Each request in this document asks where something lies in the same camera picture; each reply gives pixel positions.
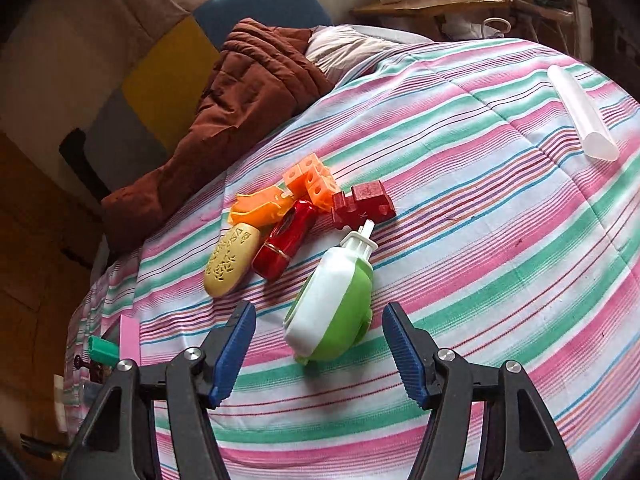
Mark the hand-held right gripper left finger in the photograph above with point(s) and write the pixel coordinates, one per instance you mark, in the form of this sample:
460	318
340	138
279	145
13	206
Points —
232	355

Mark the red puzzle block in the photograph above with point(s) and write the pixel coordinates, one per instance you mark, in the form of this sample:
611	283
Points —
367	200

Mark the wooden side table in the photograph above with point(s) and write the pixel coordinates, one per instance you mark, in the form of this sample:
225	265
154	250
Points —
430	5

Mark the dark brown plastic ornament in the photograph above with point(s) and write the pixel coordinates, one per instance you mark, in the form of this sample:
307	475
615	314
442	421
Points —
87	366

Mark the yellow oval perforated case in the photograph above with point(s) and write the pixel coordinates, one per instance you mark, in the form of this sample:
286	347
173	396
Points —
230	260

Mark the cluttered shelf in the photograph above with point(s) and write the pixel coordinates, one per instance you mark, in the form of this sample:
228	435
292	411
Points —
550	5

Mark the grey yellow blue headboard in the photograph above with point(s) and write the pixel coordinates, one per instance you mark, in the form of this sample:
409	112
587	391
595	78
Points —
270	5

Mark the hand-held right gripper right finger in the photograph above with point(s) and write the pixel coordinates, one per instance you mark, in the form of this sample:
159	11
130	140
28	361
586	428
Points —
407	355

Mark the orange cube blocks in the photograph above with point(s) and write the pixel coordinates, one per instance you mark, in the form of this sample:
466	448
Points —
315	185

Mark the green and white plastic device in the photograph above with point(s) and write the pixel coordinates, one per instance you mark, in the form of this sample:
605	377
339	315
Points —
335	305

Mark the wooden wardrobe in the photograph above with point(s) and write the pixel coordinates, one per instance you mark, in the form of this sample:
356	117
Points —
30	260

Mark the translucent white tube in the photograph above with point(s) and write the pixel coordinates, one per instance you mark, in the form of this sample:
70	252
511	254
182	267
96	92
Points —
580	110

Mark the red glossy bottle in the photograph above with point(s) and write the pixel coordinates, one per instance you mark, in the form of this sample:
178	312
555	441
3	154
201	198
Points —
282	242

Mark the orange plastic boat shell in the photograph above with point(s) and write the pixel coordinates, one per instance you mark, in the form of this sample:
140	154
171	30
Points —
260	207

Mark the pale pillow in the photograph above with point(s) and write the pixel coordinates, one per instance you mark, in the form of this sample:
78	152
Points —
345	47

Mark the brown quilt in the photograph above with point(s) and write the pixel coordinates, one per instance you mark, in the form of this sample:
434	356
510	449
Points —
240	100

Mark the pink rimmed white tray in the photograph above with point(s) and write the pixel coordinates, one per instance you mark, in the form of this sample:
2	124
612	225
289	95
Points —
129	335

